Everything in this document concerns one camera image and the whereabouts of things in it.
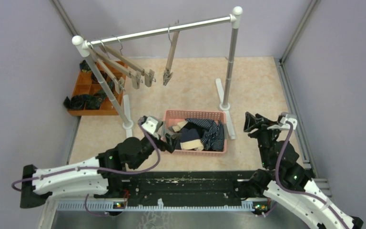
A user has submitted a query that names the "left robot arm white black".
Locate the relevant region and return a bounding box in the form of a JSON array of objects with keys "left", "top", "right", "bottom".
[{"left": 12, "top": 122, "right": 175, "bottom": 209}]

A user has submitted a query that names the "navy blue underwear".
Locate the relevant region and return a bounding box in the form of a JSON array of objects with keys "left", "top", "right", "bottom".
[{"left": 170, "top": 121, "right": 203, "bottom": 151}]

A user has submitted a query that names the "beige clip hanger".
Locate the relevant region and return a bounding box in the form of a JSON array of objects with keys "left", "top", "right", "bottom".
[
  {"left": 163, "top": 29, "right": 180, "bottom": 86},
  {"left": 101, "top": 40, "right": 156, "bottom": 89},
  {"left": 90, "top": 49, "right": 124, "bottom": 94},
  {"left": 91, "top": 47, "right": 136, "bottom": 89}
]

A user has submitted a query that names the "pink plastic basket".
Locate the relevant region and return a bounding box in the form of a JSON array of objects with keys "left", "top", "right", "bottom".
[{"left": 163, "top": 110, "right": 227, "bottom": 156}]

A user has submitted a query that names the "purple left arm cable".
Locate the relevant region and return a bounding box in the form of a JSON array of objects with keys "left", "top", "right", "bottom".
[{"left": 11, "top": 118, "right": 162, "bottom": 218}]

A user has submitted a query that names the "dark striped underwear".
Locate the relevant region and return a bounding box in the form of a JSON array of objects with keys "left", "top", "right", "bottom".
[{"left": 185, "top": 118, "right": 225, "bottom": 152}]

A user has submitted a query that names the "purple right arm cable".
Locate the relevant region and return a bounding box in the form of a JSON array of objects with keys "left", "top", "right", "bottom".
[{"left": 263, "top": 121, "right": 351, "bottom": 229}]

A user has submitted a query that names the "orange wooden divider tray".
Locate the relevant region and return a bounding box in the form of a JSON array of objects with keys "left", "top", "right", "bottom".
[{"left": 68, "top": 64, "right": 126, "bottom": 116}]

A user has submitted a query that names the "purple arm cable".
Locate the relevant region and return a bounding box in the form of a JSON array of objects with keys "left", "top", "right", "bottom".
[
  {"left": 263, "top": 121, "right": 351, "bottom": 229},
  {"left": 11, "top": 118, "right": 162, "bottom": 218}
]

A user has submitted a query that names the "black underwear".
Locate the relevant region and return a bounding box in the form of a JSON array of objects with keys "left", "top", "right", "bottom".
[{"left": 183, "top": 122, "right": 203, "bottom": 134}]

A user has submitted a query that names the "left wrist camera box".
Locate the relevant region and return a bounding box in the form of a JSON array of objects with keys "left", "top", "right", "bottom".
[{"left": 138, "top": 116, "right": 163, "bottom": 139}]

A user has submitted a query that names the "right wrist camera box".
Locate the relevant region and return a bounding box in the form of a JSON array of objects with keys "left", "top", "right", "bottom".
[{"left": 277, "top": 112, "right": 298, "bottom": 130}]

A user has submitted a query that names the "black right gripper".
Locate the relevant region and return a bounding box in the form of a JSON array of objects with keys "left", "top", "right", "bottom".
[{"left": 244, "top": 111, "right": 283, "bottom": 167}]

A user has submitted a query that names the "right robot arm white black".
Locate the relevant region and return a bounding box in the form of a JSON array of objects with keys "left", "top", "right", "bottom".
[{"left": 240, "top": 112, "right": 364, "bottom": 229}]

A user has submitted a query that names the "green patterned rolled cloth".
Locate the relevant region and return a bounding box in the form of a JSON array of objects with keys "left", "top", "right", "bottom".
[{"left": 79, "top": 60, "right": 91, "bottom": 73}]

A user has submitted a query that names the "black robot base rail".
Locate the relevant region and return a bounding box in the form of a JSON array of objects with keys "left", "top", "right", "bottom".
[{"left": 95, "top": 169, "right": 274, "bottom": 214}]

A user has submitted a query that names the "green patterned tie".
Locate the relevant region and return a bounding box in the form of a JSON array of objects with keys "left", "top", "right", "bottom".
[{"left": 85, "top": 74, "right": 107, "bottom": 110}]

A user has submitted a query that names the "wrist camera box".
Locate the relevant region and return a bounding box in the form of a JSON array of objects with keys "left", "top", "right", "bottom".
[
  {"left": 138, "top": 116, "right": 163, "bottom": 139},
  {"left": 277, "top": 112, "right": 298, "bottom": 130}
]

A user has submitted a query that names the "black rolled cloth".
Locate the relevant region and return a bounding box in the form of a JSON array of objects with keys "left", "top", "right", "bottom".
[{"left": 63, "top": 94, "right": 92, "bottom": 110}]

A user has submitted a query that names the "white metal clothes rack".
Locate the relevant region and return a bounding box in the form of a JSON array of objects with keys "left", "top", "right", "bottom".
[{"left": 72, "top": 6, "right": 243, "bottom": 140}]

